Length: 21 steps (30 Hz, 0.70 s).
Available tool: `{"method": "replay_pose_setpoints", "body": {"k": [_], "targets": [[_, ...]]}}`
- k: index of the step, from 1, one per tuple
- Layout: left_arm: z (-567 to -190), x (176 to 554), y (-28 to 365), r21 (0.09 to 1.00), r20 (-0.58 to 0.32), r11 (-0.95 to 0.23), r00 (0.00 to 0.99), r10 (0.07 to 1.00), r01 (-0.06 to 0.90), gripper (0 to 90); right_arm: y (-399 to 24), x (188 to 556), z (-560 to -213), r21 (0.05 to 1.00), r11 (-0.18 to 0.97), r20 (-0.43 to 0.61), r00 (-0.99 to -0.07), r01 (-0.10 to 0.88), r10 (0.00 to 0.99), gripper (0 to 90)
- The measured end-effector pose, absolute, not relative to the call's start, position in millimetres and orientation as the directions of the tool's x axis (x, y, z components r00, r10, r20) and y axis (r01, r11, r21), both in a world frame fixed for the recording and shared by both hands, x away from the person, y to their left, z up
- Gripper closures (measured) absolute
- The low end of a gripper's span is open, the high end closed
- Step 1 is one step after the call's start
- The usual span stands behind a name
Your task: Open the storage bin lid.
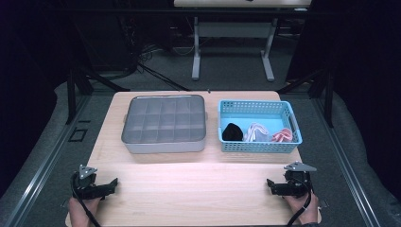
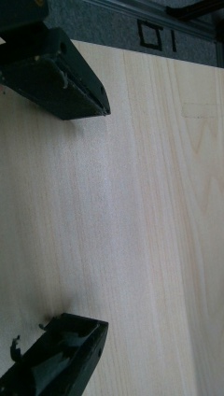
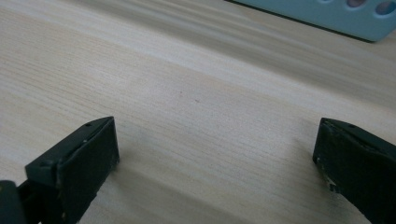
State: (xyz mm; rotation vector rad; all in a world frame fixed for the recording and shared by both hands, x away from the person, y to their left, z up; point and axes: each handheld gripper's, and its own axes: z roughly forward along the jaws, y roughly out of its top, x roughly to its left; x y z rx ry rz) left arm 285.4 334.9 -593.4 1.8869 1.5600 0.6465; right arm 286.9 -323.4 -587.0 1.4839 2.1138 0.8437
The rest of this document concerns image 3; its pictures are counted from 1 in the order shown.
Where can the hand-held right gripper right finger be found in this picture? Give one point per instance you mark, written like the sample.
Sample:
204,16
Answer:
358,168

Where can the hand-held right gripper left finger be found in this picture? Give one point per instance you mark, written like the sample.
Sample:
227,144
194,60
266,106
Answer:
84,155

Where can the blue perforated plastic basket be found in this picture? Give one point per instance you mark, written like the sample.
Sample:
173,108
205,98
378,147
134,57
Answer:
317,15

